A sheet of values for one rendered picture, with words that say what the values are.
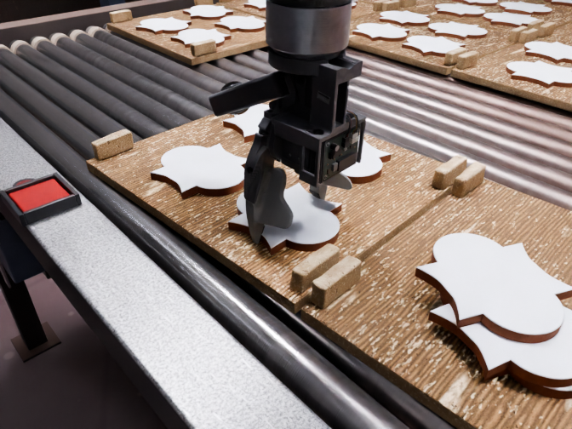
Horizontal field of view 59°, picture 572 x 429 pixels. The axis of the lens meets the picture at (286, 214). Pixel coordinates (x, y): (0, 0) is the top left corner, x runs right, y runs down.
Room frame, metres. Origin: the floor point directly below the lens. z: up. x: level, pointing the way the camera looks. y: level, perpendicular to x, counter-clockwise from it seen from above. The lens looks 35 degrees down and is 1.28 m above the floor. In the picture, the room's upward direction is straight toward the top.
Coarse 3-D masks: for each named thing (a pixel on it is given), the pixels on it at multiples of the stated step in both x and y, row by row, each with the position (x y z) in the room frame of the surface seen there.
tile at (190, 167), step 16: (176, 160) 0.61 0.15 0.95; (192, 160) 0.61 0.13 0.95; (208, 160) 0.61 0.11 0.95; (224, 160) 0.61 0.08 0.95; (240, 160) 0.61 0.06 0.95; (160, 176) 0.57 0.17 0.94; (176, 176) 0.57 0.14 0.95; (192, 176) 0.57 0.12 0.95; (208, 176) 0.57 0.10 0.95; (224, 176) 0.57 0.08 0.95; (240, 176) 0.57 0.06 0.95; (192, 192) 0.54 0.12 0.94; (208, 192) 0.54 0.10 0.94; (224, 192) 0.54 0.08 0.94
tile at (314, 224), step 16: (288, 192) 0.53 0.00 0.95; (304, 192) 0.53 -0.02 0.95; (240, 208) 0.49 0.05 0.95; (304, 208) 0.49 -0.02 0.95; (320, 208) 0.49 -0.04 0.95; (336, 208) 0.50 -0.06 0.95; (240, 224) 0.46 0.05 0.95; (304, 224) 0.46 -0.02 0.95; (320, 224) 0.46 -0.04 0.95; (336, 224) 0.46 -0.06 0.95; (272, 240) 0.43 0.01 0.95; (288, 240) 0.43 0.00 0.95; (304, 240) 0.43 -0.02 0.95; (320, 240) 0.43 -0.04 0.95
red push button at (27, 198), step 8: (40, 184) 0.58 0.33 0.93; (48, 184) 0.58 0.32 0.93; (56, 184) 0.58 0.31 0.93; (16, 192) 0.56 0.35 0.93; (24, 192) 0.56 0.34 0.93; (32, 192) 0.56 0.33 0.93; (40, 192) 0.56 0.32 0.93; (48, 192) 0.56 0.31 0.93; (56, 192) 0.56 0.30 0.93; (64, 192) 0.56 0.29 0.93; (16, 200) 0.54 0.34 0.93; (24, 200) 0.54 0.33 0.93; (32, 200) 0.54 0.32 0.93; (40, 200) 0.54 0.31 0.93; (48, 200) 0.54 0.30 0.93; (24, 208) 0.52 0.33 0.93; (32, 208) 0.52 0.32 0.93
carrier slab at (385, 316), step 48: (480, 192) 0.54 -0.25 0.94; (432, 240) 0.44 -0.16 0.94; (528, 240) 0.44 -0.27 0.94; (384, 288) 0.37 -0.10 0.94; (432, 288) 0.37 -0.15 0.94; (336, 336) 0.31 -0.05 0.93; (384, 336) 0.30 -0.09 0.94; (432, 336) 0.30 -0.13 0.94; (432, 384) 0.25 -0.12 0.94; (480, 384) 0.25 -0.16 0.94
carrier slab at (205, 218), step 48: (144, 144) 0.68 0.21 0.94; (192, 144) 0.68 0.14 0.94; (240, 144) 0.68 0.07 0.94; (384, 144) 0.68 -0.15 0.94; (144, 192) 0.54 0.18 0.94; (240, 192) 0.54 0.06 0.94; (336, 192) 0.54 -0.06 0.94; (384, 192) 0.54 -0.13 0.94; (432, 192) 0.54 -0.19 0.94; (192, 240) 0.46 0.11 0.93; (240, 240) 0.44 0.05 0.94; (336, 240) 0.44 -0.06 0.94; (384, 240) 0.45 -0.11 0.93; (288, 288) 0.37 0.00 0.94
